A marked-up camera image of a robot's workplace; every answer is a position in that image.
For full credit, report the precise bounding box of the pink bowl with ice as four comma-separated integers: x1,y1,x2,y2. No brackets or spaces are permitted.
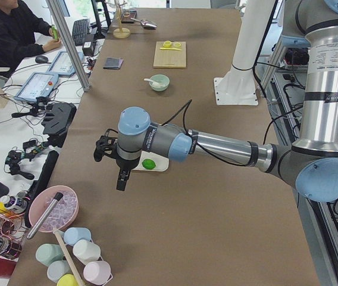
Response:
28,185,79,232

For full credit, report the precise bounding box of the grey cup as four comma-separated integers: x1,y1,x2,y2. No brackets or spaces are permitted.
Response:
46,260,71,283

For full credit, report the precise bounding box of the green cup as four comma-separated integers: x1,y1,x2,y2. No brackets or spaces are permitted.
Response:
35,244,64,267

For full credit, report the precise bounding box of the pink cup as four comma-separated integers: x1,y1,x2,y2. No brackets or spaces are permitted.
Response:
83,260,112,285

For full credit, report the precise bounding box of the bamboo cutting board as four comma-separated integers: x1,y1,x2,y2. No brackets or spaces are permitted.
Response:
153,41,187,69

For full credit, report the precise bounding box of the teach pendant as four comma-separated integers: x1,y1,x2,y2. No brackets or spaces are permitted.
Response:
47,51,75,77
14,72,59,102

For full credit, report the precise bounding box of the black keyboard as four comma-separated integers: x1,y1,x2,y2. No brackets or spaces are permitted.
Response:
71,18,89,46

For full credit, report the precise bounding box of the beige rabbit tray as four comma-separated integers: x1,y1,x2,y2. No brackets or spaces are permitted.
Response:
134,151,169,172

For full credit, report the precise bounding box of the green lime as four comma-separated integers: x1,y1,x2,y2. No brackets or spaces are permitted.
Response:
142,158,157,170

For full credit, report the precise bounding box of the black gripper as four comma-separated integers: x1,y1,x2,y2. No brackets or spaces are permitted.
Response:
116,157,139,191

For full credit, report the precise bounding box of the black computer mouse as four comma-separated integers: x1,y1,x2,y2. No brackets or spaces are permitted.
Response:
35,55,49,64

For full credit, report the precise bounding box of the wooden mug tree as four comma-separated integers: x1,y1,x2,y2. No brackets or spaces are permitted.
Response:
112,0,131,39

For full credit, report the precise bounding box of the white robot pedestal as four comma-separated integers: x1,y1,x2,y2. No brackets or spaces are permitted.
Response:
214,0,277,105

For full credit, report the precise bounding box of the aluminium frame post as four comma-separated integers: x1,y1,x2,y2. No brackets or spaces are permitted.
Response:
46,0,90,92

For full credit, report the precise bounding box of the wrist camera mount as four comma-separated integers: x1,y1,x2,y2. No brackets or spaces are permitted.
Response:
93,129,118,162

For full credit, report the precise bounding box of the metal scoop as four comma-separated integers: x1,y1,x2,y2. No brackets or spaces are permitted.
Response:
131,18,157,30

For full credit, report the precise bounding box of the far teach pendant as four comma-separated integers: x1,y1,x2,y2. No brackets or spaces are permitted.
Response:
47,51,75,77

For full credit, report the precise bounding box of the grey folded cloth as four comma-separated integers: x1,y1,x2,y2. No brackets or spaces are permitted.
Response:
103,57,124,70

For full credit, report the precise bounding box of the yellow plastic knife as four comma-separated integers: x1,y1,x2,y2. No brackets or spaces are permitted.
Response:
159,47,182,51

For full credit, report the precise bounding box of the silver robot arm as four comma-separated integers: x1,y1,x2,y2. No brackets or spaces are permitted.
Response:
115,1,338,202

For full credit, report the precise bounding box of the green ceramic bowl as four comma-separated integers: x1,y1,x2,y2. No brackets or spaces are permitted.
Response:
150,74,170,87

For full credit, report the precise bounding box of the blue cup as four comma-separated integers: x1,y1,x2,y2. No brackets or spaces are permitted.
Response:
63,227,92,246

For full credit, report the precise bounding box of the seated person in black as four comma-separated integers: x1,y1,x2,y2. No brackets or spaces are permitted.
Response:
0,1,62,73

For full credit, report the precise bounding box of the white cup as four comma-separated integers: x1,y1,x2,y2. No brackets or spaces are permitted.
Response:
73,240,101,265

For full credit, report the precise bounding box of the metal muddler stick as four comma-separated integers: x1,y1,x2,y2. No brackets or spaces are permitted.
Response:
27,192,64,240

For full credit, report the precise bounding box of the yellow cup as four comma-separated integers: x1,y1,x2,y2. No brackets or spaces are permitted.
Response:
57,273,78,286

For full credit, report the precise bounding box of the near teach pendant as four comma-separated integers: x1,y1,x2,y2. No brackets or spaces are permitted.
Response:
14,72,59,102

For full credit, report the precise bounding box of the lemon slice stack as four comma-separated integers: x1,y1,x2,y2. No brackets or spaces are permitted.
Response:
162,41,172,48

